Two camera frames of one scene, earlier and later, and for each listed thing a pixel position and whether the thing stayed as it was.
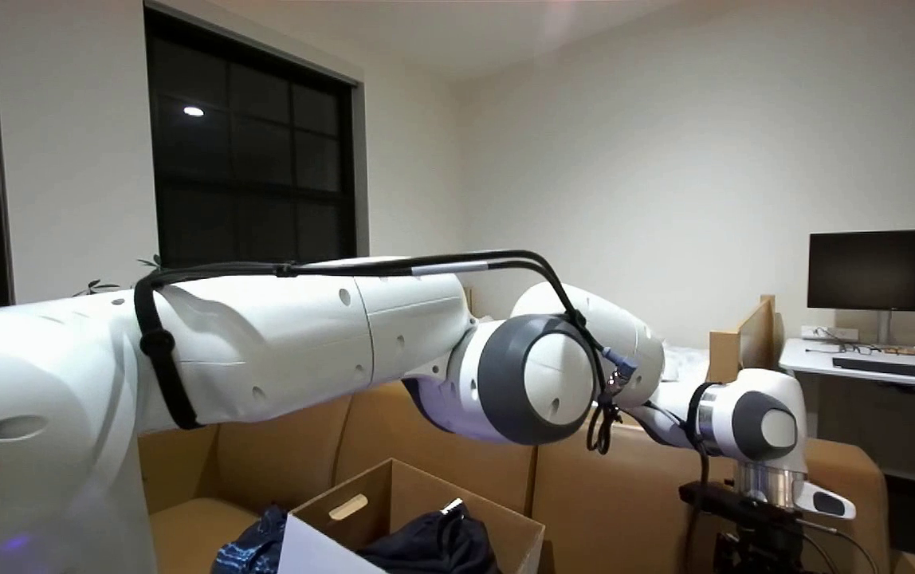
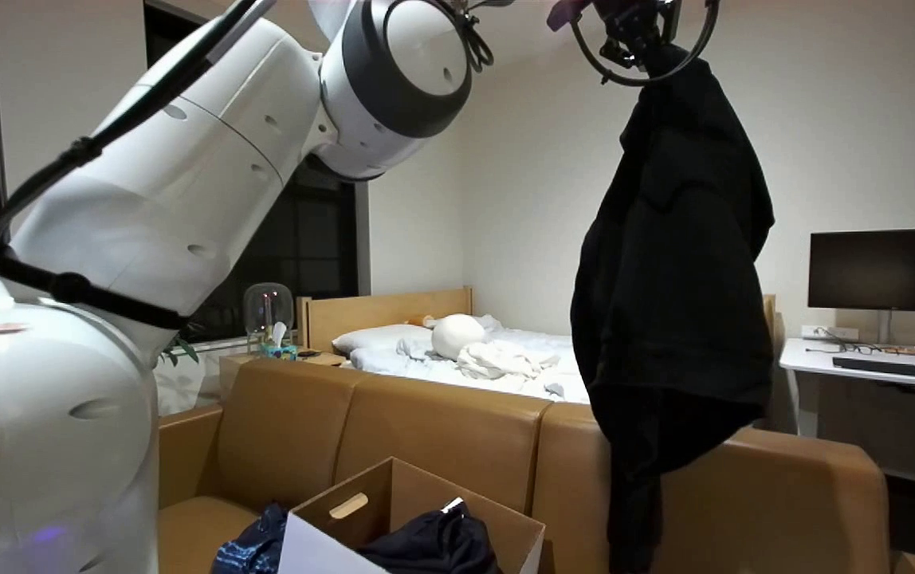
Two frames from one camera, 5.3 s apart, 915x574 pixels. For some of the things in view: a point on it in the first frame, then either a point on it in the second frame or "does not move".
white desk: [896, 398] does not move
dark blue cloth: [256, 548] does not move
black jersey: [435, 542] -> [670, 306]
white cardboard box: [343, 526] does not move
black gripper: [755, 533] -> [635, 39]
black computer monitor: [888, 269] does not move
